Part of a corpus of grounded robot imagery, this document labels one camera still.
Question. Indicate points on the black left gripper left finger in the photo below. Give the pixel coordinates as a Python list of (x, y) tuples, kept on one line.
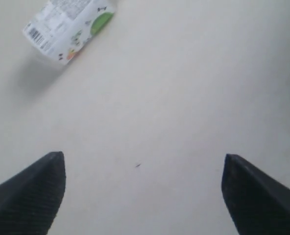
[(30, 200)]

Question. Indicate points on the white label tea bottle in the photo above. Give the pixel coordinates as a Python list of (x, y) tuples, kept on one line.
[(62, 28)]

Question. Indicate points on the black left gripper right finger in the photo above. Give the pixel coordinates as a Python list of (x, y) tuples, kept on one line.
[(257, 203)]

